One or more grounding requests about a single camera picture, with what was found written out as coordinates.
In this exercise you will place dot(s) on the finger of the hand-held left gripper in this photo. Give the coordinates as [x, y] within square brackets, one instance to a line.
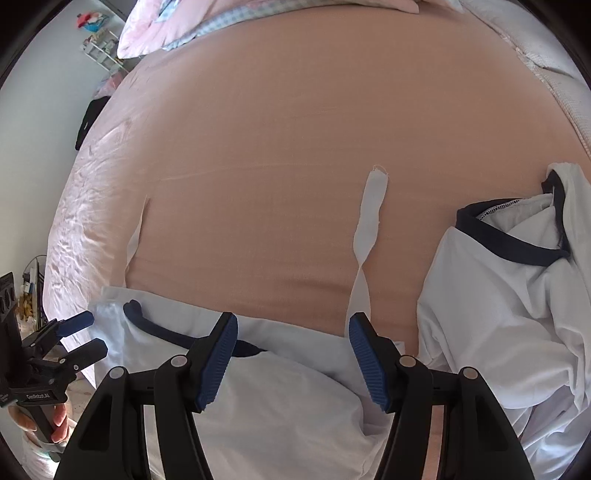
[90, 353]
[76, 323]

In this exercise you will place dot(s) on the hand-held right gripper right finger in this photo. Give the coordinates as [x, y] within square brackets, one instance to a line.
[369, 364]

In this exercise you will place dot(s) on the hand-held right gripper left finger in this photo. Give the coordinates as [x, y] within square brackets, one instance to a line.
[217, 364]

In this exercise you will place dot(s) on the white dress with navy trim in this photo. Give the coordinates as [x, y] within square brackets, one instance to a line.
[277, 415]

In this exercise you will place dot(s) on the white shirt with navy trim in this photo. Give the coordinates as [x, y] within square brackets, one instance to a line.
[485, 300]

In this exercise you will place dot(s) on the person's left hand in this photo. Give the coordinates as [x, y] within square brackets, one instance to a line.
[60, 422]

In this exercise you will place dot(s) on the black bag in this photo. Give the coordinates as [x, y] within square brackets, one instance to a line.
[92, 122]

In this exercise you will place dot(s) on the pink bed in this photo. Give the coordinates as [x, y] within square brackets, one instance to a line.
[277, 138]

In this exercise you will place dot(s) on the pink fluffy cloth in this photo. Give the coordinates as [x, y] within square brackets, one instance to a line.
[111, 86]

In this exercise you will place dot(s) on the white shelf rack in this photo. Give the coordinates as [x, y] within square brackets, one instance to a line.
[104, 50]

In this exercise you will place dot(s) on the red and teal plush toy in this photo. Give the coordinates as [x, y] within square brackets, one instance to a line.
[92, 21]

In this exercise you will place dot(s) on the folded pink checked quilt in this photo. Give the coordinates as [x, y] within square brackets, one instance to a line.
[277, 18]

